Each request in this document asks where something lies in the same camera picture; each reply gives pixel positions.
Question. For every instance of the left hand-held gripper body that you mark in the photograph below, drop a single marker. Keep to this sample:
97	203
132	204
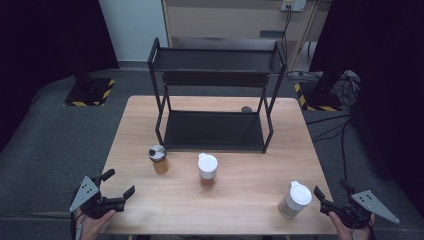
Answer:
87	193

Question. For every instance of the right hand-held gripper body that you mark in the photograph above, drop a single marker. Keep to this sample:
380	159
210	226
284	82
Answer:
353	215

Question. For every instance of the amber jar with silver lid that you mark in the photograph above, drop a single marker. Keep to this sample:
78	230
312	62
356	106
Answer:
160	161

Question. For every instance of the brown jar with white lid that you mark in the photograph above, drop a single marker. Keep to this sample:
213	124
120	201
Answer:
207	168

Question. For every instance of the black metal shelf rack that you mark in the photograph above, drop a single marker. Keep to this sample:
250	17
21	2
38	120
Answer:
213	130

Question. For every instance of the person's right hand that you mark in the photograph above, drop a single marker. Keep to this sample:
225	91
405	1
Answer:
350	233

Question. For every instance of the person's left hand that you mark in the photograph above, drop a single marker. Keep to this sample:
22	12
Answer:
90	228

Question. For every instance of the pale jar with white lid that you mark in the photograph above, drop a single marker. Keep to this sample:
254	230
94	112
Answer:
295	200

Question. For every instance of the black stand base striped tape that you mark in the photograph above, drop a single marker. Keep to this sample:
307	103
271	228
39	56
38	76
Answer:
320	100
90	95

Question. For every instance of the small grey round disc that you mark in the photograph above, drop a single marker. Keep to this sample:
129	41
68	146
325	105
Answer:
246	109

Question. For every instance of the dark curtain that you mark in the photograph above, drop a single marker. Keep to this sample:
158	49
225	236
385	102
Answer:
383	66
50	40

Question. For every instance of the grey cabinet label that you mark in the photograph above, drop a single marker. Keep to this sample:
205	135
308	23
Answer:
272	34

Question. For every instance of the beige wooden cabinet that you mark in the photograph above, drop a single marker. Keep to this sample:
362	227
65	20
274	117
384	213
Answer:
226	20

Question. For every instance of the black stand post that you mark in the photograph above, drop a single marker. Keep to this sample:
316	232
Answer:
328	81
81	73

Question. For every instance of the white wall outlet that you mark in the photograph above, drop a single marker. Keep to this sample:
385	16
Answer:
293	4

